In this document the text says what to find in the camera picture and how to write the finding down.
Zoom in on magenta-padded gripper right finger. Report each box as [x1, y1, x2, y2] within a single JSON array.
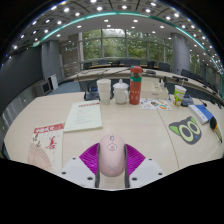
[[123, 143, 167, 189]]

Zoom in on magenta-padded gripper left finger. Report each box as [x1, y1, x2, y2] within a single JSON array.
[[59, 143, 101, 189]]

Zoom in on pink computer mouse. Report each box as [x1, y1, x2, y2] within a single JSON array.
[[98, 133, 127, 178]]

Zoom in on cat-shaped grey green mouse pad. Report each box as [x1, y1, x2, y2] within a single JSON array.
[[168, 115, 203, 146]]

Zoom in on cream paper booklet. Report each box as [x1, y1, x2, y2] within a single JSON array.
[[63, 100, 104, 133]]

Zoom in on red fan-printed magazine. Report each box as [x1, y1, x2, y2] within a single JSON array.
[[27, 121, 66, 174]]

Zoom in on colourful printed sheet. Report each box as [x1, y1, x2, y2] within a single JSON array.
[[139, 97, 174, 112]]

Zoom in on black gooseneck microphone console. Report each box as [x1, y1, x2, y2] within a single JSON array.
[[77, 69, 100, 102], [180, 94, 195, 108]]

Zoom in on white lidded mug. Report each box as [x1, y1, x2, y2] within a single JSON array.
[[112, 78, 130, 105]]

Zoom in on white paper cup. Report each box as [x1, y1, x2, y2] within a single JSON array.
[[96, 78, 112, 106]]

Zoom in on red drink bottle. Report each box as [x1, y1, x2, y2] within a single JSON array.
[[128, 65, 143, 106]]

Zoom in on cream cardboard box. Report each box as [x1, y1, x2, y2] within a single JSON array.
[[141, 81, 169, 100]]

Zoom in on green-printed drink cup with straw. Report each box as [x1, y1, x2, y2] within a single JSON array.
[[173, 84, 187, 108]]

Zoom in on blue and white book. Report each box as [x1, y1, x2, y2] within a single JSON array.
[[187, 103, 215, 126]]

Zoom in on black desk microphones group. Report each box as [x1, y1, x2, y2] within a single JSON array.
[[145, 69, 190, 82]]

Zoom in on dark office chairs group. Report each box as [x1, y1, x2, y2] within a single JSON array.
[[82, 58, 222, 92]]

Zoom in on ceiling lights group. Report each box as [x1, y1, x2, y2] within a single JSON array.
[[11, 0, 218, 53]]

